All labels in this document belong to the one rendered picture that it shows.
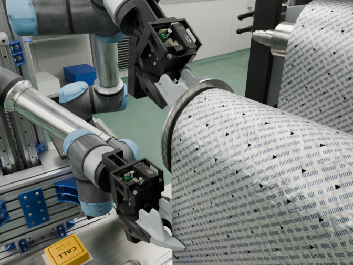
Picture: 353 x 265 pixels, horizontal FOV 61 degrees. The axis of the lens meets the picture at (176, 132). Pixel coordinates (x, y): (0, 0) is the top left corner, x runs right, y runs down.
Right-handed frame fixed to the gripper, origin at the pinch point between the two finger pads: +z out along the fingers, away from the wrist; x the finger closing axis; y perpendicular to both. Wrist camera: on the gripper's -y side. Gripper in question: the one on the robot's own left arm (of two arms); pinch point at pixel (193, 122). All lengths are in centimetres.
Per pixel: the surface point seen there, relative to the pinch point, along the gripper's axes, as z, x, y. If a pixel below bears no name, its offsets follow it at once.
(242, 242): 16.7, -8.4, 6.4
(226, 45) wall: -203, 420, -301
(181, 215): 11.0, -8.3, -2.6
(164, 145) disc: 2.5, -9.0, 3.6
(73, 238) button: 4.0, -15.2, -38.0
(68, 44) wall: -231, 119, -269
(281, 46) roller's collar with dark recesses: -4.8, 19.8, 7.7
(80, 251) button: 7.2, -15.7, -35.4
